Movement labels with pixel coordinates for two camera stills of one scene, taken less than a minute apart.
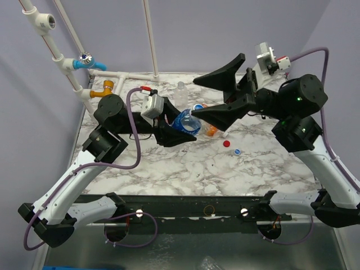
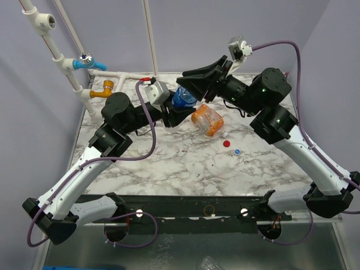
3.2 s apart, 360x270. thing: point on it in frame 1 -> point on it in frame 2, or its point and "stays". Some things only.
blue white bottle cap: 237,151 stays
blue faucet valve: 86,60 stays
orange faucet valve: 108,87 stays
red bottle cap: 226,143 stays
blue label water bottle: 185,121 -> 182,98
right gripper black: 250,88 -> 213,89
